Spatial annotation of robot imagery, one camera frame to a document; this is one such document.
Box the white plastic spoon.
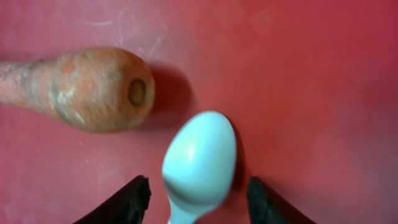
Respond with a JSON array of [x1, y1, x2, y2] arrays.
[[162, 111, 237, 224]]

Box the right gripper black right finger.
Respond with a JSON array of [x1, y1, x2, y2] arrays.
[[247, 176, 315, 224]]

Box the orange carrot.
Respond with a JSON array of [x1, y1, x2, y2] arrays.
[[1, 47, 155, 133]]

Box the red serving tray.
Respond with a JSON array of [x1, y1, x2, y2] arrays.
[[1, 0, 397, 223]]

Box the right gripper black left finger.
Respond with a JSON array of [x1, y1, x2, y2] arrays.
[[73, 175, 151, 224]]

